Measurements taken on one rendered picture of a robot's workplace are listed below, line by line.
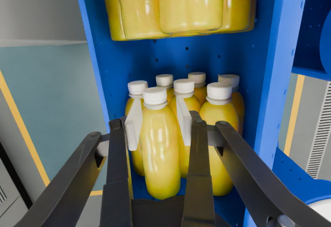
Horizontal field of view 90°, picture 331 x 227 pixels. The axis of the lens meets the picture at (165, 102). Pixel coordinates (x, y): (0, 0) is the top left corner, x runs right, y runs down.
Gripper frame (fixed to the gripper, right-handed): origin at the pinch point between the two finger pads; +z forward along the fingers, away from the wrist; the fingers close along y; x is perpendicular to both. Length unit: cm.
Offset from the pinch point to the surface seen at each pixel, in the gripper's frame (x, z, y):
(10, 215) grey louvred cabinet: -130, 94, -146
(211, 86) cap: 0.8, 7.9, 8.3
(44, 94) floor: -26, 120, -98
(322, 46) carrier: 4.2, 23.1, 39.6
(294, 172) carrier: -39, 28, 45
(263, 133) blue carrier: -1.8, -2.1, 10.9
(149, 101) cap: -0.6, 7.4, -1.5
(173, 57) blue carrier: 4.1, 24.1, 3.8
